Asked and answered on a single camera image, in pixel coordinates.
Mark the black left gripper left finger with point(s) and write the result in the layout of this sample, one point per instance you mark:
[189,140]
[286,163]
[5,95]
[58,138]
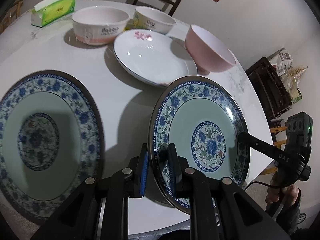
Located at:
[131,180]

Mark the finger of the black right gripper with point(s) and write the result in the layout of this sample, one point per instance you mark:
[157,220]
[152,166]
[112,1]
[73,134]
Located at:
[246,140]

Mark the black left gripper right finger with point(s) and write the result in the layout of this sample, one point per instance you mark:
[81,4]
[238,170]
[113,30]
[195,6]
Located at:
[185,181]

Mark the large blue floral plate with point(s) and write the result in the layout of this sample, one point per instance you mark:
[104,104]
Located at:
[203,121]

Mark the white pink ribbed bowl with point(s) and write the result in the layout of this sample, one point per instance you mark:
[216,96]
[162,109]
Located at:
[99,25]

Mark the white bowl with blue band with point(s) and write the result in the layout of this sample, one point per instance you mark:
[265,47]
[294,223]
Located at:
[152,19]

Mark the person's right hand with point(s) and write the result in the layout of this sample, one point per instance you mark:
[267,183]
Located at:
[290,193]

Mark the snack bags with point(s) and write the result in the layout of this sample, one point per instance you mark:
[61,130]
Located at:
[290,76]

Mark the dark wooden rack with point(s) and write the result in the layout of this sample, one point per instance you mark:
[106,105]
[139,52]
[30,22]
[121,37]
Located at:
[272,94]

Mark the white plate with pink flowers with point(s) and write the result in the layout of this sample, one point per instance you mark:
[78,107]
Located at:
[153,58]

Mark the green tissue box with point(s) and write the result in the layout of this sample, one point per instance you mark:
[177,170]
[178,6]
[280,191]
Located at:
[48,11]

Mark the bamboo chair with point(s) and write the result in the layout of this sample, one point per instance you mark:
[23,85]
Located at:
[13,13]

